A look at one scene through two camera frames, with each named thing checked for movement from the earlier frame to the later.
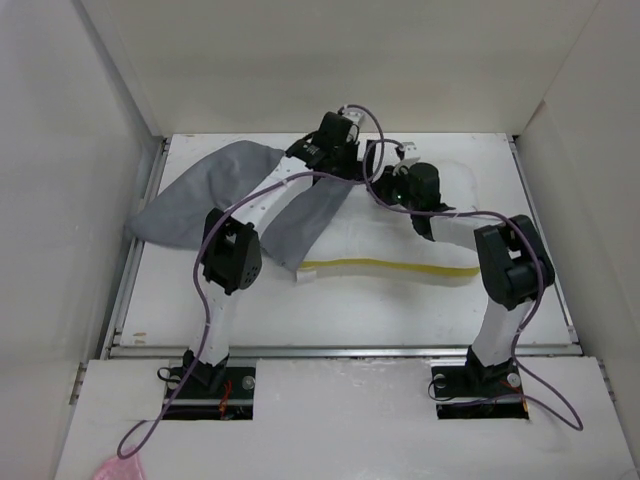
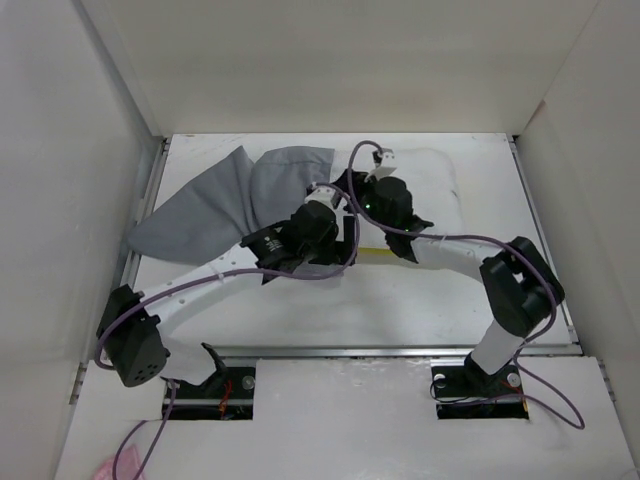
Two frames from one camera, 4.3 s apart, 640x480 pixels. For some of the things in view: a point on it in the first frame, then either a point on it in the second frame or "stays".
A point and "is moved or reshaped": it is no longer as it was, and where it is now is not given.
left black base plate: x=193 y=400 stays
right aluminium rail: x=570 y=324 stays
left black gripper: x=354 y=166 → x=337 y=250
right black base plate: x=460 y=396 stays
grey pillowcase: x=172 y=214 is moved or reshaped
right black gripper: x=386 y=178 → x=357 y=183
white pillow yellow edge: x=375 y=243 is moved or reshaped
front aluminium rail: x=337 y=352 stays
